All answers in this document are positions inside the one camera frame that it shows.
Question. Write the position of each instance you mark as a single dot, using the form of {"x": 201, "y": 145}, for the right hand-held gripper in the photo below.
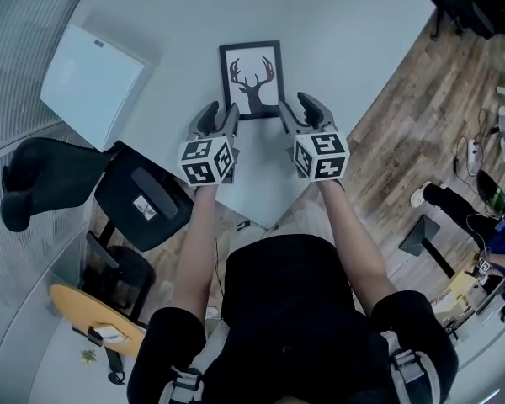
{"x": 324, "y": 154}

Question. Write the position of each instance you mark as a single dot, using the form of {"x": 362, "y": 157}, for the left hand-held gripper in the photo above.
{"x": 202, "y": 162}

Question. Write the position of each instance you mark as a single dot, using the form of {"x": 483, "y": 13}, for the black deer picture frame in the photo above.
{"x": 252, "y": 57}

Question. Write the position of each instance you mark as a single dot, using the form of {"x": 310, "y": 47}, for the person's right forearm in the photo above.
{"x": 353, "y": 242}

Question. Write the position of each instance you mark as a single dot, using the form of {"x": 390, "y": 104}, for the person's left forearm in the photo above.
{"x": 198, "y": 246}

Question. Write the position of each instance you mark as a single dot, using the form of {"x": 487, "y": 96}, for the person's beige shorts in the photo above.
{"x": 307, "y": 219}

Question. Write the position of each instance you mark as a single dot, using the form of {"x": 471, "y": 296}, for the black office chair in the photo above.
{"x": 130, "y": 200}

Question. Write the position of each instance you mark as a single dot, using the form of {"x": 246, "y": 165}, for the white box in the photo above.
{"x": 92, "y": 86}

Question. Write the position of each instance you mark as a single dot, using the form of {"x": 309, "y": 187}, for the black table base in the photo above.
{"x": 423, "y": 236}

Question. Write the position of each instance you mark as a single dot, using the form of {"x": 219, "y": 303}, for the white power strip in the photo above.
{"x": 472, "y": 156}

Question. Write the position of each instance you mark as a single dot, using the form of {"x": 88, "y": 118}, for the person's black shirt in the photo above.
{"x": 290, "y": 318}

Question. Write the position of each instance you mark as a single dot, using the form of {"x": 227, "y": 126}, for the round wooden side table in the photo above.
{"x": 84, "y": 309}

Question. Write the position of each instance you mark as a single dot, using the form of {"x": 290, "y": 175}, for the cardboard box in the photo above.
{"x": 467, "y": 288}

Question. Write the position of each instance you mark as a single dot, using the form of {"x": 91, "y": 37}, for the white paper sheet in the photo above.
{"x": 109, "y": 334}

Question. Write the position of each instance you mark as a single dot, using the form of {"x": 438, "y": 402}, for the small green plant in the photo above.
{"x": 88, "y": 355}

